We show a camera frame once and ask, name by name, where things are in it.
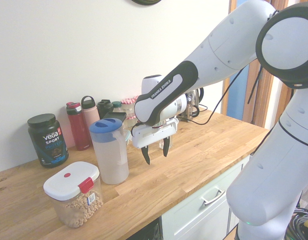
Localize clear bottle with green cap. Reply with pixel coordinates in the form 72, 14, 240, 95
111, 100, 123, 113

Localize glass container with teal lid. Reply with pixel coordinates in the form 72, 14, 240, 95
122, 129, 132, 146

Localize glass French press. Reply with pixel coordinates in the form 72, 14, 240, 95
185, 89, 201, 121

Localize black Vega protein tub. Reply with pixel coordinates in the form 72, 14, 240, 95
27, 113, 69, 169

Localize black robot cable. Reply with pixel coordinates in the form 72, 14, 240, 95
178, 63, 266, 126

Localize translucent pitcher with blue lid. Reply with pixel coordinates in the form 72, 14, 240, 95
88, 118, 131, 186

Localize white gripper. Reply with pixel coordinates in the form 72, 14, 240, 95
132, 117, 179, 166

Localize pink bottle with black cap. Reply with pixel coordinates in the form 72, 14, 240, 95
80, 95, 99, 131

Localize black dishwasher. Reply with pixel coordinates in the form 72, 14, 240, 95
126, 217, 162, 240

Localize dark red water bottle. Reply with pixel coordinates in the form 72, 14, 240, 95
65, 101, 91, 152

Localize stacked clear storage containers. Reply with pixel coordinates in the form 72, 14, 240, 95
101, 111, 127, 123

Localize blue door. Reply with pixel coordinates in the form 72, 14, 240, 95
242, 63, 257, 125

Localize cereal container with white lid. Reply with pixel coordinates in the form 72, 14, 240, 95
42, 161, 104, 229

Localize black shaker bottle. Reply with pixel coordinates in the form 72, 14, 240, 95
96, 99, 114, 120

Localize wooden door frame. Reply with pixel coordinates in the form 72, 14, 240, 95
222, 0, 294, 130

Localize metal drawer handle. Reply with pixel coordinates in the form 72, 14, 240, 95
200, 187, 225, 206

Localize black wall clock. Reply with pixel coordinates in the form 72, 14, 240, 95
130, 0, 162, 6

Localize pale green cabinet drawer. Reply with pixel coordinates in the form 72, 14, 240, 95
160, 154, 252, 240

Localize coiled black cables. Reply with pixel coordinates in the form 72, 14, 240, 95
286, 207, 308, 240

